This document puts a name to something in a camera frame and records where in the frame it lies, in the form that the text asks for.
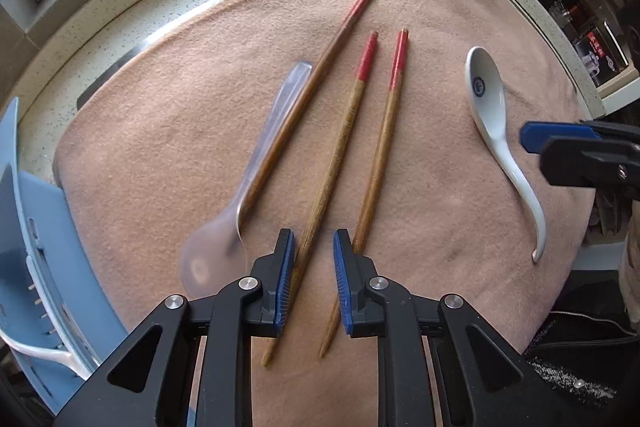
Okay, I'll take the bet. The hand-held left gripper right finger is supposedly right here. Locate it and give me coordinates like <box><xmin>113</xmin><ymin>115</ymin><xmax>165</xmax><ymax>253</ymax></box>
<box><xmin>332</xmin><ymin>228</ymin><xmax>578</xmax><ymax>427</ymax></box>

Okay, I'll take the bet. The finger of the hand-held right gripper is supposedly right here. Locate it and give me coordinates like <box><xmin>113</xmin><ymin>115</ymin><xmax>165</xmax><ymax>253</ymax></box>
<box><xmin>519</xmin><ymin>119</ymin><xmax>640</xmax><ymax>154</ymax></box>
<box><xmin>539</xmin><ymin>136</ymin><xmax>640</xmax><ymax>198</ymax></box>

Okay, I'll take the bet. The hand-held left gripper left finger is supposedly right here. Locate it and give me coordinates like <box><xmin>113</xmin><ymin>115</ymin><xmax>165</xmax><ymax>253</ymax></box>
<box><xmin>52</xmin><ymin>228</ymin><xmax>296</xmax><ymax>427</ymax></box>

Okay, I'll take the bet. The clear plastic spoon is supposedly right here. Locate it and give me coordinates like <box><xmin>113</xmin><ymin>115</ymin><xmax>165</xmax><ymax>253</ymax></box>
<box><xmin>180</xmin><ymin>61</ymin><xmax>314</xmax><ymax>297</ymax></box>

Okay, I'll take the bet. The white ceramic spoon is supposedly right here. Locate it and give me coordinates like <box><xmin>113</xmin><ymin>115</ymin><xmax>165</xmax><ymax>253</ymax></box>
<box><xmin>0</xmin><ymin>332</ymin><xmax>94</xmax><ymax>381</ymax></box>
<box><xmin>465</xmin><ymin>46</ymin><xmax>547</xmax><ymax>264</ymax></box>

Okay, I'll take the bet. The red-tipped wooden chopstick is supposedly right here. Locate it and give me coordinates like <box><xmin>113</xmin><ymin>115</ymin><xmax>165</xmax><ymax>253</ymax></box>
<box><xmin>318</xmin><ymin>28</ymin><xmax>411</xmax><ymax>359</ymax></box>
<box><xmin>237</xmin><ymin>0</ymin><xmax>376</xmax><ymax>233</ymax></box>
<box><xmin>261</xmin><ymin>31</ymin><xmax>379</xmax><ymax>367</ymax></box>

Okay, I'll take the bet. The blue plastic drain basket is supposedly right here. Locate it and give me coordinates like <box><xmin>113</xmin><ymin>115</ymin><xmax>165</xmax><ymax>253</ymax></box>
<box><xmin>0</xmin><ymin>97</ymin><xmax>128</xmax><ymax>413</ymax></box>

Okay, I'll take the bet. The black printed box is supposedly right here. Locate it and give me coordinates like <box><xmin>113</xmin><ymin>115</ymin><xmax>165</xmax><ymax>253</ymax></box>
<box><xmin>572</xmin><ymin>19</ymin><xmax>633</xmax><ymax>88</ymax></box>

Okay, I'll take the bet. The pink towel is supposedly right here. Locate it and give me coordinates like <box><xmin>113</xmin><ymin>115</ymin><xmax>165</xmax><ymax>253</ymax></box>
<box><xmin>52</xmin><ymin>0</ymin><xmax>598</xmax><ymax>427</ymax></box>

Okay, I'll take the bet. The person's dark jacket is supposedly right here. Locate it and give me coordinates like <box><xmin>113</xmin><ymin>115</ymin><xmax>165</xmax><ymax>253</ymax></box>
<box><xmin>525</xmin><ymin>272</ymin><xmax>640</xmax><ymax>408</ymax></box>

